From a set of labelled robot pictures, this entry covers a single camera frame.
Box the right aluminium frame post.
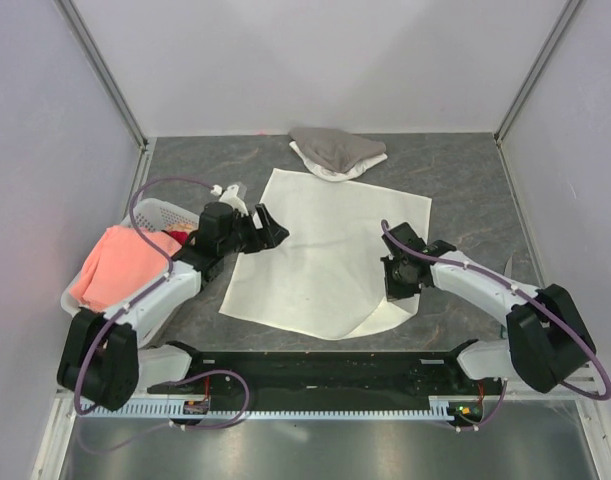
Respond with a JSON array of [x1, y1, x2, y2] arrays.
[[494, 0, 585, 146]]

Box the green handled knife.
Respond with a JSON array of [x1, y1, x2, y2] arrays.
[[500, 255, 514, 340]]

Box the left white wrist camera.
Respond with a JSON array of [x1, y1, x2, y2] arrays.
[[210, 182, 249, 215]]

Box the white cloth napkin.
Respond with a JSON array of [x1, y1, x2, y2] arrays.
[[219, 169, 432, 340]]

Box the grey folded cloth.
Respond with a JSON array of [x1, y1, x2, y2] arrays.
[[289, 127, 386, 173]]

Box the red item in basket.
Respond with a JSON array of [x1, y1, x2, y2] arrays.
[[164, 223, 194, 245]]

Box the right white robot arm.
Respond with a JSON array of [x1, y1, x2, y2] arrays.
[[381, 221, 596, 394]]

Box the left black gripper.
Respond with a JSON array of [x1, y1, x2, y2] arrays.
[[218, 204, 288, 258]]

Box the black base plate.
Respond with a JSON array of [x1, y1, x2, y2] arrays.
[[149, 349, 501, 412]]

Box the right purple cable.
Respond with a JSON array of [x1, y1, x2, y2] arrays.
[[380, 218, 611, 401]]

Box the white cable duct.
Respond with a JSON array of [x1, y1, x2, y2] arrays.
[[80, 394, 456, 422]]

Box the white folded cloth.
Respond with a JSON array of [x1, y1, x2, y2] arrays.
[[289, 142, 389, 182]]

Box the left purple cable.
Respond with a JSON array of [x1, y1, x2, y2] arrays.
[[72, 175, 216, 416]]

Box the left aluminium frame post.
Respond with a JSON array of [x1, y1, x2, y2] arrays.
[[54, 0, 148, 150]]

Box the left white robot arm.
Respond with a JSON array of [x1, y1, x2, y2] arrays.
[[56, 199, 289, 411]]

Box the purple cable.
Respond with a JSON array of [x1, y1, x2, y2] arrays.
[[380, 218, 611, 401], [72, 175, 216, 416]]

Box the pink cloth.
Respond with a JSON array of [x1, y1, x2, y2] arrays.
[[69, 225, 168, 311]]

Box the aluminium frame post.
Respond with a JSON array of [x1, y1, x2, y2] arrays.
[[54, 0, 148, 150], [494, 0, 585, 146]]

